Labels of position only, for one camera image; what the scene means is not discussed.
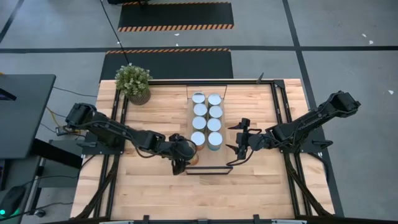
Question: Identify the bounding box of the black aluminium rig frame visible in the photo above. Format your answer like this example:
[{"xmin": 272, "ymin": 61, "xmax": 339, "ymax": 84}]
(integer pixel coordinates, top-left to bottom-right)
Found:
[{"xmin": 73, "ymin": 72, "xmax": 338, "ymax": 224}]

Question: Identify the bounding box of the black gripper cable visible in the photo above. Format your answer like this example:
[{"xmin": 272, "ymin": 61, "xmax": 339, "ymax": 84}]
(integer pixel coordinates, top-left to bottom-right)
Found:
[{"xmin": 226, "ymin": 149, "xmax": 253, "ymax": 166}]

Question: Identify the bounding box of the red corn can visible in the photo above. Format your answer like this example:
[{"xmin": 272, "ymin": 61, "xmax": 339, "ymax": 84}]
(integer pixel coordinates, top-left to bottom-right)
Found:
[{"xmin": 190, "ymin": 131, "xmax": 206, "ymax": 152}]

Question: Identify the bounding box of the green pears can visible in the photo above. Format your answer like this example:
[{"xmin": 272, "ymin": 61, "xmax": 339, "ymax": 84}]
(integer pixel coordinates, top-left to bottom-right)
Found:
[{"xmin": 193, "ymin": 103, "xmax": 208, "ymax": 118}]

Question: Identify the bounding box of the black desk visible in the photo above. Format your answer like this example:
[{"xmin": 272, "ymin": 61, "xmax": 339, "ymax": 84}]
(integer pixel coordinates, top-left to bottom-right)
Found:
[{"xmin": 0, "ymin": 73, "xmax": 57, "ymax": 160}]

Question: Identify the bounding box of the teal tomatoes can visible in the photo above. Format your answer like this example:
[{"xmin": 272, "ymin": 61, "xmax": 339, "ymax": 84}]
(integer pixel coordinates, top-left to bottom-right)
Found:
[{"xmin": 207, "ymin": 93, "xmax": 223, "ymax": 107}]

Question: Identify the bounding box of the yellow floor cable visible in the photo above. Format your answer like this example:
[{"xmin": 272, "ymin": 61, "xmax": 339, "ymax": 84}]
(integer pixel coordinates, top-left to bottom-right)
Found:
[{"xmin": 45, "ymin": 106, "xmax": 80, "ymax": 135}]

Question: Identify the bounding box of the green fruit can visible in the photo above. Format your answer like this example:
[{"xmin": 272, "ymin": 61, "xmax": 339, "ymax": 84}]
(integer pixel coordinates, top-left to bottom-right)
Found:
[{"xmin": 192, "ymin": 116, "xmax": 208, "ymax": 133}]

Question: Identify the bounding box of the black hazard-striped floor mat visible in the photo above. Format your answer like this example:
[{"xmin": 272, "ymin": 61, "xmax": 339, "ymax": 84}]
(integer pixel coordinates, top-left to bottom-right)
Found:
[
  {"xmin": 117, "ymin": 1, "xmax": 234, "ymax": 33},
  {"xmin": 99, "ymin": 48, "xmax": 234, "ymax": 80}
]

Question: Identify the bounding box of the green oranges can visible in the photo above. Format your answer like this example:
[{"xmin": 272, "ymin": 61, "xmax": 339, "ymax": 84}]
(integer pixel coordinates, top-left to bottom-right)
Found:
[{"xmin": 191, "ymin": 91, "xmax": 206, "ymax": 105}]

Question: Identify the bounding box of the black-framed wooden shelf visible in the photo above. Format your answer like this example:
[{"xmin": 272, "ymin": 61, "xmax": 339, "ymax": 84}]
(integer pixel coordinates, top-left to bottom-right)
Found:
[{"xmin": 185, "ymin": 83, "xmax": 234, "ymax": 175}]

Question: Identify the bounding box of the black floor cable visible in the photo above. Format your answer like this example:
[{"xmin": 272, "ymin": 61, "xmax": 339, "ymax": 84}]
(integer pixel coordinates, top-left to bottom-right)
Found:
[{"xmin": 99, "ymin": 0, "xmax": 131, "ymax": 65}]

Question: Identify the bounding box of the teal labelled food can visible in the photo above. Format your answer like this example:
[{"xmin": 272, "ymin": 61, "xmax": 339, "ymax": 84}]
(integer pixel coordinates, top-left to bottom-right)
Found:
[{"xmin": 207, "ymin": 131, "xmax": 224, "ymax": 152}]

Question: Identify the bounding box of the potted plant in ribbed pot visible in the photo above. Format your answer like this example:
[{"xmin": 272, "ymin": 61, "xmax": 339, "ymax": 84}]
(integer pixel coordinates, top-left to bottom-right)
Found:
[{"xmin": 114, "ymin": 63, "xmax": 154, "ymax": 106}]

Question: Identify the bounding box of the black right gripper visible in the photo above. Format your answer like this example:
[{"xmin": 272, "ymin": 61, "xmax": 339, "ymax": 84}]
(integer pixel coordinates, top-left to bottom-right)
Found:
[{"xmin": 226, "ymin": 117, "xmax": 270, "ymax": 160}]

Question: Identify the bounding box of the black computer mouse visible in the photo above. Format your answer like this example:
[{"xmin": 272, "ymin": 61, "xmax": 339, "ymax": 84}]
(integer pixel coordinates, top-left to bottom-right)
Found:
[{"xmin": 0, "ymin": 185, "xmax": 27, "ymax": 218}]

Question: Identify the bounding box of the grey floor cable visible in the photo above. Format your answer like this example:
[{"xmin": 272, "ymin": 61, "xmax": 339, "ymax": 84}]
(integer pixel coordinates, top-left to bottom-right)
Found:
[{"xmin": 52, "ymin": 86, "xmax": 98, "ymax": 98}]

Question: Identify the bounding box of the silver-lidded food can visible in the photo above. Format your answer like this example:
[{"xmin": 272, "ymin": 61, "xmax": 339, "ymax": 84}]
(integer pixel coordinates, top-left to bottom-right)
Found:
[{"xmin": 208, "ymin": 105, "xmax": 224, "ymax": 119}]

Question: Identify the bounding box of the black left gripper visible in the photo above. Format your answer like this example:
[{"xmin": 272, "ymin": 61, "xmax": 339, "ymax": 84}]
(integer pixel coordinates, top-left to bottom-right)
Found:
[{"xmin": 167, "ymin": 133, "xmax": 199, "ymax": 176}]

